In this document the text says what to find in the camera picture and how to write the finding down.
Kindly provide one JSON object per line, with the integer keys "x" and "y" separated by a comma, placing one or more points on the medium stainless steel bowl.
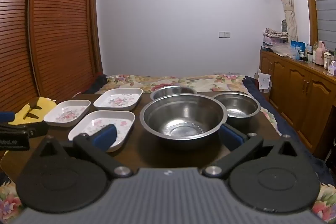
{"x": 170, "y": 91}

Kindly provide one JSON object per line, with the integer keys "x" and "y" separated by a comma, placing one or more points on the black and red garment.
{"x": 95, "y": 83}

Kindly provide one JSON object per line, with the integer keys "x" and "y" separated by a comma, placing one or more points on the large stainless steel bowl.
{"x": 183, "y": 119}

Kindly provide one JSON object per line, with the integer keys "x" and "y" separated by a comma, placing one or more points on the white wall switch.
{"x": 224, "y": 34}

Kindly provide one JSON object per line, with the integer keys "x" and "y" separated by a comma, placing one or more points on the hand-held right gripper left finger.
{"x": 106, "y": 137}

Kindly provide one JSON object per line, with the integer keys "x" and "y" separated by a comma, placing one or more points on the white paper bag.
{"x": 265, "y": 81}

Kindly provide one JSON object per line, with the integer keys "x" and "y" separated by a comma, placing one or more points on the white jar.
{"x": 327, "y": 60}

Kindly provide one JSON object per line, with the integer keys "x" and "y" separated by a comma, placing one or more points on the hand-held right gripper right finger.
{"x": 232, "y": 138}

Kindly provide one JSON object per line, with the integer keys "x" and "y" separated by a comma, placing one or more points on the white wall socket strip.
{"x": 227, "y": 73}

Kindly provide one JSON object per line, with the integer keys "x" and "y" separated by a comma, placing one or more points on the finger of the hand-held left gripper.
{"x": 6, "y": 117}
{"x": 36, "y": 129}

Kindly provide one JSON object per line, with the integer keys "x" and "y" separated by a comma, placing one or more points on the small grey fan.
{"x": 284, "y": 26}

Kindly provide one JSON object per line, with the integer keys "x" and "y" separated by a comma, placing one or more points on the blue box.
{"x": 298, "y": 46}

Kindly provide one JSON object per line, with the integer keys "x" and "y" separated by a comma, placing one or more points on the pale purple tissue box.
{"x": 332, "y": 67}

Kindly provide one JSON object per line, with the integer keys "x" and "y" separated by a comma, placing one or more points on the green bottle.
{"x": 334, "y": 54}

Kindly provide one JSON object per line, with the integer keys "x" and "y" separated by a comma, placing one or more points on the small stainless steel bowl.
{"x": 236, "y": 106}

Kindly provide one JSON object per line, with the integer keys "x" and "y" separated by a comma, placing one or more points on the patterned cloth bundle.
{"x": 274, "y": 32}

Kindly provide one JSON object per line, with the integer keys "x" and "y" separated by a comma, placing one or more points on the yellow plush toy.
{"x": 26, "y": 115}

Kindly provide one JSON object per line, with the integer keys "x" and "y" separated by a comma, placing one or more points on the black box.
{"x": 266, "y": 49}

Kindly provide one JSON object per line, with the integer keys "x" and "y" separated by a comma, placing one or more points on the floral blanket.
{"x": 204, "y": 81}

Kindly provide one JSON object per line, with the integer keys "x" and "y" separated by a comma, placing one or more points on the purple packet pile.
{"x": 273, "y": 41}

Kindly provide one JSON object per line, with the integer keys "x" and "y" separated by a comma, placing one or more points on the clear plastic bag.
{"x": 284, "y": 50}

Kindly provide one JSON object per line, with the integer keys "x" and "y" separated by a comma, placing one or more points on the white floral rectangular plate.
{"x": 67, "y": 113}
{"x": 118, "y": 100}
{"x": 105, "y": 119}

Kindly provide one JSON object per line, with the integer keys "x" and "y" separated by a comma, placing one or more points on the wooden louvered wardrobe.
{"x": 60, "y": 29}

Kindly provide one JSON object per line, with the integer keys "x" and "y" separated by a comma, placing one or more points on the pink thermos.
{"x": 320, "y": 53}

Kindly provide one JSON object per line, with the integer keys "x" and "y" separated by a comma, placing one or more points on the wooden cabinet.
{"x": 296, "y": 92}

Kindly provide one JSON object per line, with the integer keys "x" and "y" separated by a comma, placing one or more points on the group of small bottles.
{"x": 304, "y": 53}

